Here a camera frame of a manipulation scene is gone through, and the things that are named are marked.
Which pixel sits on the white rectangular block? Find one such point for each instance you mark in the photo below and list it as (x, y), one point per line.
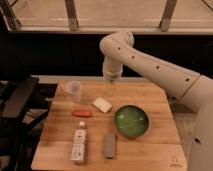
(102, 104)

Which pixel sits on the translucent ceramic cup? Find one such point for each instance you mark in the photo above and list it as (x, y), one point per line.
(73, 88)

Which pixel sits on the orange oblong object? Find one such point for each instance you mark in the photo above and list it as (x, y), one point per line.
(81, 113)

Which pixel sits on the black chair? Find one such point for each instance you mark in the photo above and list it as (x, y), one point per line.
(12, 127)

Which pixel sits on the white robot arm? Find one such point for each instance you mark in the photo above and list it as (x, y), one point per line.
(189, 87)

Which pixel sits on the grey rectangular block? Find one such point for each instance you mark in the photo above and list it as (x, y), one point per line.
(110, 145)

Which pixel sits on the metal window frame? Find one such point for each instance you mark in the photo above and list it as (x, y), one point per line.
(156, 17)

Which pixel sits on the white bottle with label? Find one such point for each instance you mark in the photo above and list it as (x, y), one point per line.
(79, 140)

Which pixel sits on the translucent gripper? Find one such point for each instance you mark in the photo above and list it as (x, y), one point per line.
(111, 80)

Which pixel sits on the green ceramic bowl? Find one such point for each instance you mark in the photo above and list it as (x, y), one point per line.
(131, 121)

